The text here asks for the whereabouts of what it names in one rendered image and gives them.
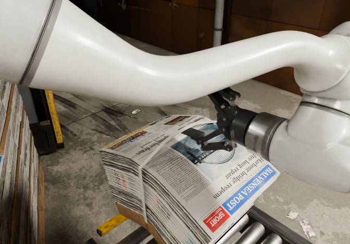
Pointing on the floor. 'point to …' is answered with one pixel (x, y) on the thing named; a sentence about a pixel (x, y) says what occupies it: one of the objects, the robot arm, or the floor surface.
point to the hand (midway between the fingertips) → (184, 104)
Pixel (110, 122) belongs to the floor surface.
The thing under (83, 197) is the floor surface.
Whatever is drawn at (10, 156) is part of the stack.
